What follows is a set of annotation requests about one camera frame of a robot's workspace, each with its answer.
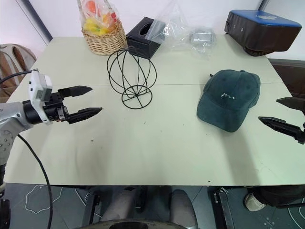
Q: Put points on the clear bag of toy fruit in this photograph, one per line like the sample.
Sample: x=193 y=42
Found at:
x=100 y=19

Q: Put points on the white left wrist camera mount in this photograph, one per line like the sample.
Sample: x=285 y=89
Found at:
x=38 y=83

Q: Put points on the large clear plastic bag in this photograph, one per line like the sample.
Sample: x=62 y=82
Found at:
x=181 y=26

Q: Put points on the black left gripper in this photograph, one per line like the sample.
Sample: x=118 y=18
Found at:
x=55 y=105

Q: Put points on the small clear zip bag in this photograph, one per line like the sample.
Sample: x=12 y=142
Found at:
x=157 y=29

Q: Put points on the silver object in bag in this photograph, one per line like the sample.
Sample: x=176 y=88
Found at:
x=202 y=38

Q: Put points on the black case with blue top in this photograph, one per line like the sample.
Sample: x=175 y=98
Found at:
x=259 y=33

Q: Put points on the white shoe of person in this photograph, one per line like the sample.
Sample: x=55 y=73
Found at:
x=253 y=202

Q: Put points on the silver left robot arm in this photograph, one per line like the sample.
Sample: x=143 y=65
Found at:
x=9 y=114

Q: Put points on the beige and brown chair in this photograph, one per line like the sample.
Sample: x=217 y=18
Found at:
x=14 y=62

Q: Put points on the black table leg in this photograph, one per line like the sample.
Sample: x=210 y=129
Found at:
x=225 y=210
x=93 y=205

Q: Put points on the dark brown chair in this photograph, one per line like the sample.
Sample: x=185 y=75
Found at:
x=289 y=71

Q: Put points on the woven wicker basket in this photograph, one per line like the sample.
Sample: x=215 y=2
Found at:
x=104 y=41

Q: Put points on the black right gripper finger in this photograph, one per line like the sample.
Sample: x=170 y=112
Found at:
x=294 y=102
x=283 y=125

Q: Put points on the black trouser leg of person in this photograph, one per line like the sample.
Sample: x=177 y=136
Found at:
x=281 y=194

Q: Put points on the grey rounded leg shape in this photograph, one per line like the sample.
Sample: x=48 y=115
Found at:
x=119 y=207
x=182 y=207

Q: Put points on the black tissue box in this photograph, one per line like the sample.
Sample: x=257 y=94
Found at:
x=140 y=40

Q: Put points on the dark green baseball cap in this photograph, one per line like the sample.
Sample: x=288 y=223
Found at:
x=226 y=102

